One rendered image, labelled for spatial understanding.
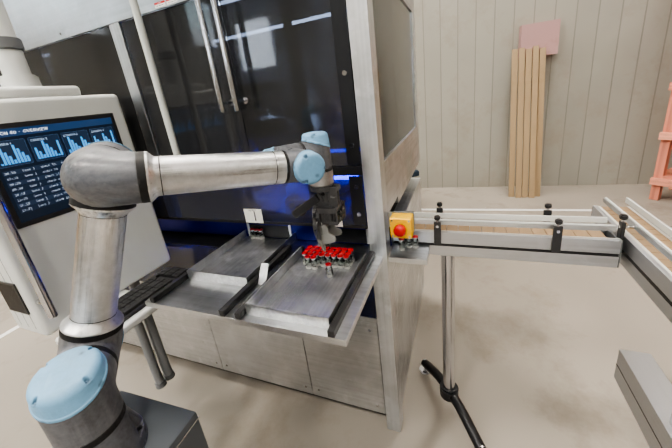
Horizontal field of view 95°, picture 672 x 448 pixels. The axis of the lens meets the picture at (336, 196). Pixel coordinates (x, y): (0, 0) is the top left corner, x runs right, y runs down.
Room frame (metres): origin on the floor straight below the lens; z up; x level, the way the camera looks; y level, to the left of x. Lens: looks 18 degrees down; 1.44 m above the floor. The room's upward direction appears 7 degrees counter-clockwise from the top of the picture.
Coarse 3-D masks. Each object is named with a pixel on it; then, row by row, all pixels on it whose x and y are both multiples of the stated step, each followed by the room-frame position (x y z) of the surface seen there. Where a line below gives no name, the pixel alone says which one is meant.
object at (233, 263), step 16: (240, 240) 1.25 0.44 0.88; (256, 240) 1.23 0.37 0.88; (272, 240) 1.21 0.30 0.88; (288, 240) 1.14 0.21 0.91; (208, 256) 1.08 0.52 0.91; (224, 256) 1.12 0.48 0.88; (240, 256) 1.10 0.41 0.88; (256, 256) 1.08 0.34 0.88; (272, 256) 1.02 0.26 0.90; (192, 272) 0.97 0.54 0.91; (208, 272) 1.01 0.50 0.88; (224, 272) 0.99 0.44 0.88; (240, 272) 0.98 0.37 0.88; (256, 272) 0.93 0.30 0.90
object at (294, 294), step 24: (288, 264) 0.96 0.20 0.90; (360, 264) 0.89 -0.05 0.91; (264, 288) 0.83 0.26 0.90; (288, 288) 0.84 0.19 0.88; (312, 288) 0.82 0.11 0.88; (336, 288) 0.81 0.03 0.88; (264, 312) 0.72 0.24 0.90; (288, 312) 0.69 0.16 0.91; (312, 312) 0.71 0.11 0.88; (336, 312) 0.68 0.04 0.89
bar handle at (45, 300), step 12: (0, 204) 0.85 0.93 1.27; (0, 216) 0.84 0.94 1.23; (12, 228) 0.85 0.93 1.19; (12, 240) 0.84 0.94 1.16; (24, 252) 0.85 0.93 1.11; (24, 264) 0.84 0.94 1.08; (36, 276) 0.85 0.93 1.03; (36, 288) 0.84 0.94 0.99; (36, 300) 0.87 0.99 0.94; (48, 300) 0.85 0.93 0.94; (48, 312) 0.84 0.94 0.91
